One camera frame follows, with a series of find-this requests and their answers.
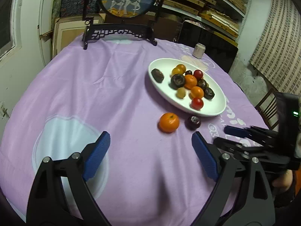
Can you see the yellow orange fruit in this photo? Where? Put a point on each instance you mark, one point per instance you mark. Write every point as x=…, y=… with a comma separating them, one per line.
x=176, y=71

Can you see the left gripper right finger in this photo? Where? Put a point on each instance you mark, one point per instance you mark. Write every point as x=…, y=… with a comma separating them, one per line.
x=253, y=205

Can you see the mandarin on plate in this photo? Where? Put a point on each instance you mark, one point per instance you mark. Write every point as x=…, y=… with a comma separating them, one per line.
x=182, y=68
x=190, y=81

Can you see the brown passion fruit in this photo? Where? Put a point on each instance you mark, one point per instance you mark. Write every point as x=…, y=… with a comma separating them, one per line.
x=157, y=75

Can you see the black chair back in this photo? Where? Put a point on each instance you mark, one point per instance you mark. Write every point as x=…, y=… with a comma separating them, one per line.
x=219, y=50

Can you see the small orange kumquat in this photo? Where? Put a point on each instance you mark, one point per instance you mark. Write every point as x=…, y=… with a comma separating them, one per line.
x=196, y=92

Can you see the right hand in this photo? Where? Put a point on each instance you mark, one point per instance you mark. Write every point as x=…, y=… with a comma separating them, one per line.
x=284, y=182

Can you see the dark cherry with stem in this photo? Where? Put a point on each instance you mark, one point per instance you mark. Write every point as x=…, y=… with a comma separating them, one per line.
x=193, y=122

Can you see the round painted screen stand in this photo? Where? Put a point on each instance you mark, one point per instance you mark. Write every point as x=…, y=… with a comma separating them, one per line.
x=137, y=18

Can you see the small yellow longan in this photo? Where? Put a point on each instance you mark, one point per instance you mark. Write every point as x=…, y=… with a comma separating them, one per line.
x=181, y=93

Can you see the mandarin with green stem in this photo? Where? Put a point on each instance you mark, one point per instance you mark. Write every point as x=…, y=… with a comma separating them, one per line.
x=169, y=122

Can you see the small dark fruit plate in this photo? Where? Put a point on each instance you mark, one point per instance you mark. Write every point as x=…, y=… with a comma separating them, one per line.
x=188, y=72

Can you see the red cherry tomato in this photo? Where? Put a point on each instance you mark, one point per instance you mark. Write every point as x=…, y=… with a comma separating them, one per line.
x=197, y=103
x=198, y=74

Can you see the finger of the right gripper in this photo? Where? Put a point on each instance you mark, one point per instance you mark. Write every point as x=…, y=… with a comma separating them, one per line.
x=236, y=148
x=253, y=133

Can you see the stacked boards on shelf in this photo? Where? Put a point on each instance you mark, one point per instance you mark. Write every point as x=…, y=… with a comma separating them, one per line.
x=224, y=18

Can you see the dark mangosteen large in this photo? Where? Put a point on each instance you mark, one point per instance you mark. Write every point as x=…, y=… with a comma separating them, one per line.
x=209, y=93

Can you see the white ceramic cup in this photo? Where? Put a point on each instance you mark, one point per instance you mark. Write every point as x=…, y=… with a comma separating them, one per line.
x=199, y=50

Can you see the dark mangosteen on plate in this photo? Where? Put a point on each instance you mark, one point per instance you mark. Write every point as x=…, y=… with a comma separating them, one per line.
x=177, y=81

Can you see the wooden chair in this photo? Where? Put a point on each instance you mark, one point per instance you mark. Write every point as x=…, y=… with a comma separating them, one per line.
x=267, y=108

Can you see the white oval plate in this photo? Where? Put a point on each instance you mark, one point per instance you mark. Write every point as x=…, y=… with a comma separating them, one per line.
x=212, y=107

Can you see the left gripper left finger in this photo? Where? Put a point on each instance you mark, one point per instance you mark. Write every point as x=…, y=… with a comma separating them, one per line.
x=47, y=202

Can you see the dark mangosteen right plate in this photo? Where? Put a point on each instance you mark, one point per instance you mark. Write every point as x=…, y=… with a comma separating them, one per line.
x=202, y=84

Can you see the patterned curtain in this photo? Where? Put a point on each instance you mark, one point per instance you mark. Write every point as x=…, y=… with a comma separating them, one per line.
x=277, y=55

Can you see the purple tablecloth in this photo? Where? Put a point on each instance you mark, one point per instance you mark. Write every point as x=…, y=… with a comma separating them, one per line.
x=148, y=177

